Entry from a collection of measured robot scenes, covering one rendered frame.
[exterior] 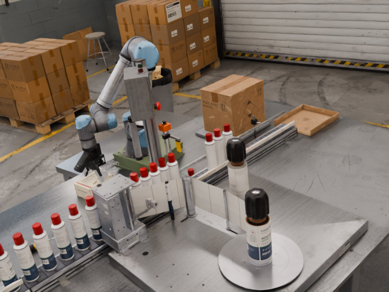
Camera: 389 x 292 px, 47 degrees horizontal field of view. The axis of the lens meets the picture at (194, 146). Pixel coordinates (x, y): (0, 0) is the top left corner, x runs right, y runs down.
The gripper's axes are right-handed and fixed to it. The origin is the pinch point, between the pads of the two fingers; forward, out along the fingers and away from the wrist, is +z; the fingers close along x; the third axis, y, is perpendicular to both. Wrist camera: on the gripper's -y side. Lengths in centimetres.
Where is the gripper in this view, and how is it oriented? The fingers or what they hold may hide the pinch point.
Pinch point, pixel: (94, 182)
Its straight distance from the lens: 233.4
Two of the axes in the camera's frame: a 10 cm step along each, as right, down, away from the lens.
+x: -7.9, -1.9, 5.8
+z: 1.1, 8.9, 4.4
